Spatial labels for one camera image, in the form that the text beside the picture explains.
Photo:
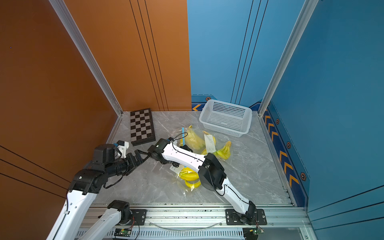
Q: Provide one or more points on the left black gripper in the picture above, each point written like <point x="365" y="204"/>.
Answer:
<point x="133" y="163"/>

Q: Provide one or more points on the clear zip-top bag blue seal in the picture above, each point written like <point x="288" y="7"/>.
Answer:
<point x="207" y="137"/>

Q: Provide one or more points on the yellow banana bunch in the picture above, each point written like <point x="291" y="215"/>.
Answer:
<point x="223" y="154"/>

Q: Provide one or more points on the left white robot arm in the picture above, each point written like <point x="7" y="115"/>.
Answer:
<point x="109" y="160"/>

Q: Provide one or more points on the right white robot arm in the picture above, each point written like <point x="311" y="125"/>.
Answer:
<point x="211" y="175"/>

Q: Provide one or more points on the rear bagged banana bunch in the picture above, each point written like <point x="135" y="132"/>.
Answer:
<point x="193" y="140"/>

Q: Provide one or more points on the bagged banana bunch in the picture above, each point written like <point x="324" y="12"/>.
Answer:
<point x="186" y="179"/>
<point x="193" y="140"/>

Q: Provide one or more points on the front bagged banana bunch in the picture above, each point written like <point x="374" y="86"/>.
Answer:
<point x="186" y="179"/>

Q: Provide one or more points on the brown checkered chessboard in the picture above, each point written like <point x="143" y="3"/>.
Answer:
<point x="142" y="127"/>

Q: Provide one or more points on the left green circuit board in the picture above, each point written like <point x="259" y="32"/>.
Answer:
<point x="122" y="233"/>

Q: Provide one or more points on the green circuit board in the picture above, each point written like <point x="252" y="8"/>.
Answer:
<point x="122" y="233"/>
<point x="252" y="233"/>

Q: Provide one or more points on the white plastic basket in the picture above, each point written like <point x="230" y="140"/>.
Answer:
<point x="226" y="118"/>

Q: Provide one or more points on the right green circuit board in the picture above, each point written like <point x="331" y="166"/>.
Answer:
<point x="252" y="233"/>

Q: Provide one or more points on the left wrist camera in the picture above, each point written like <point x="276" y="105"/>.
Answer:
<point x="122" y="147"/>

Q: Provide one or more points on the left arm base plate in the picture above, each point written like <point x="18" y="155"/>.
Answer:
<point x="137" y="218"/>

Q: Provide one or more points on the aluminium front rail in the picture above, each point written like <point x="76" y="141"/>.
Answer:
<point x="195" y="216"/>

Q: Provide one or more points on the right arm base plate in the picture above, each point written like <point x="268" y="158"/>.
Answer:
<point x="258" y="218"/>

